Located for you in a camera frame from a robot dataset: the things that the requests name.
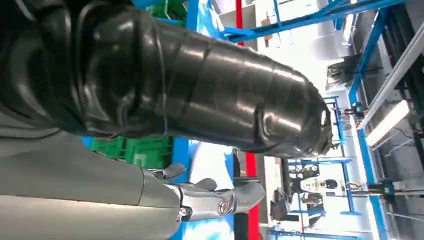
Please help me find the blue metal storage rack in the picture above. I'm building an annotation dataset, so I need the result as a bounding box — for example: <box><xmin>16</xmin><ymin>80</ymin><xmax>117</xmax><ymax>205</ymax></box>
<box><xmin>132</xmin><ymin>0</ymin><xmax>412</xmax><ymax>44</ymax></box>

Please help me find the green plastic crate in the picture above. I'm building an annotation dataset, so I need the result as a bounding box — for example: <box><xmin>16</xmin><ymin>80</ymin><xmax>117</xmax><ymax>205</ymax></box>
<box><xmin>145</xmin><ymin>0</ymin><xmax>188</xmax><ymax>27</ymax></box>
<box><xmin>124</xmin><ymin>135</ymin><xmax>174</xmax><ymax>170</ymax></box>
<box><xmin>89</xmin><ymin>136</ymin><xmax>127</xmax><ymax>162</ymax></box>

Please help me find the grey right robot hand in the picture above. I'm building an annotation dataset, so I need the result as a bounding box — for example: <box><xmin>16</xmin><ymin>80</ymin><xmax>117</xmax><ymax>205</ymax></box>
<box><xmin>0</xmin><ymin>4</ymin><xmax>333</xmax><ymax>240</ymax></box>

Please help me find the blue metal shelf cart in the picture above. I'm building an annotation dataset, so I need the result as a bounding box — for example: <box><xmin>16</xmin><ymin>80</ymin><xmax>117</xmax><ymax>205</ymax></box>
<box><xmin>81</xmin><ymin>135</ymin><xmax>239</xmax><ymax>240</ymax></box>

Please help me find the long ceiling light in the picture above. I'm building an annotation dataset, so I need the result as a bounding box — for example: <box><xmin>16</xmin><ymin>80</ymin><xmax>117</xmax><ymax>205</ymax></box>
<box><xmin>365</xmin><ymin>99</ymin><xmax>411</xmax><ymax>147</ymax></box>

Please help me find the white humanoid robot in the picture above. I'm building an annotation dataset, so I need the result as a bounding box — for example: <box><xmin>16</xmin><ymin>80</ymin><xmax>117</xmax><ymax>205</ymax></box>
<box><xmin>290</xmin><ymin>175</ymin><xmax>339</xmax><ymax>200</ymax></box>

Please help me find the blue metal frame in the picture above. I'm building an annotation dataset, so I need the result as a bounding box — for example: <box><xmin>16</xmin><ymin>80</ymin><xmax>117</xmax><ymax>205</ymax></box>
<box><xmin>287</xmin><ymin>96</ymin><xmax>363</xmax><ymax>217</ymax></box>

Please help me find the blue steel column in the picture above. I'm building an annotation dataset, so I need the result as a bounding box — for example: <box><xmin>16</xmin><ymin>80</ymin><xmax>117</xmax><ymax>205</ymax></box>
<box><xmin>347</xmin><ymin>6</ymin><xmax>396</xmax><ymax>240</ymax></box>

